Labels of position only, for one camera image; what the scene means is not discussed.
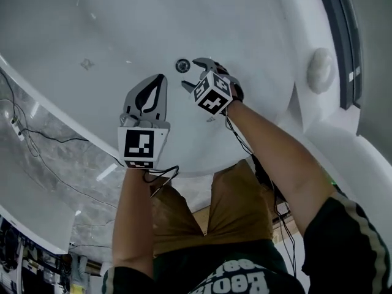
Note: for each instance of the white round lid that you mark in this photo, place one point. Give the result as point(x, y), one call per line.
point(320, 69)

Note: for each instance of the white bathtub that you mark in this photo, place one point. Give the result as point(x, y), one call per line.
point(122, 26)

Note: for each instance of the cluttered equipment shelf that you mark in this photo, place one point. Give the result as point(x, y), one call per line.
point(30, 271)

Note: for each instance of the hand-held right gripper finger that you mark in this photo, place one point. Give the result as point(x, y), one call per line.
point(189, 87)
point(208, 64)

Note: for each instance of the white power strip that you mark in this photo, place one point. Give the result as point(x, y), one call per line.
point(17, 130)

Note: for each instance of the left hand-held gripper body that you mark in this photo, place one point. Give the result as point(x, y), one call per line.
point(139, 145)

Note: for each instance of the person's right forearm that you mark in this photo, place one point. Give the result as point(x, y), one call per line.
point(275, 164)

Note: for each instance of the chrome bathtub drain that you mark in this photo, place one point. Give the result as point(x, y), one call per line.
point(183, 65)

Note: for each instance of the person's left forearm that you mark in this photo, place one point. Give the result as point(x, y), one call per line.
point(131, 225)

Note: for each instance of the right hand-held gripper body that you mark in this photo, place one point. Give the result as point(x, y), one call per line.
point(211, 96)

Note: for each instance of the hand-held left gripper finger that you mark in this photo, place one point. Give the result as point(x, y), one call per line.
point(130, 103)
point(163, 103)

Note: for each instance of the green printed T-shirt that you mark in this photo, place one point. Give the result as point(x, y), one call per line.
point(337, 250)

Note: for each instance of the tan shorts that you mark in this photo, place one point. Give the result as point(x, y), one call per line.
point(232, 210)

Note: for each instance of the black framed window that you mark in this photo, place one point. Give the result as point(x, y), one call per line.
point(347, 41)

